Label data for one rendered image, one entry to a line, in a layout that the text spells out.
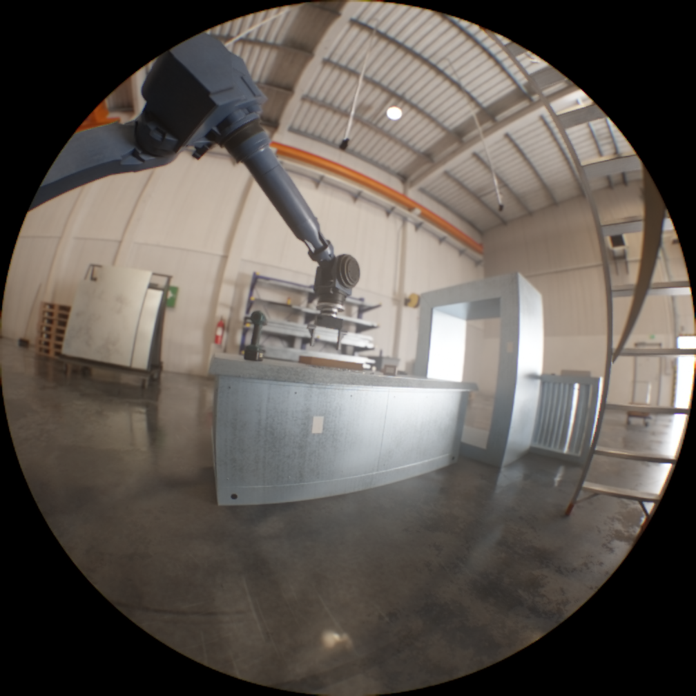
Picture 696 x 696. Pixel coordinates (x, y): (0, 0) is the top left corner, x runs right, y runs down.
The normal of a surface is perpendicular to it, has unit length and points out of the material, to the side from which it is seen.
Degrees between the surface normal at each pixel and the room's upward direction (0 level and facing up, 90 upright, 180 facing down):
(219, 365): 68
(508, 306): 90
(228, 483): 90
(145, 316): 78
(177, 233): 90
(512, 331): 90
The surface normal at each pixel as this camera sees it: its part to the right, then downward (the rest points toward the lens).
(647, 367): -0.87, -0.14
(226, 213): 0.47, 0.00
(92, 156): 0.84, 0.07
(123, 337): 0.54, -0.20
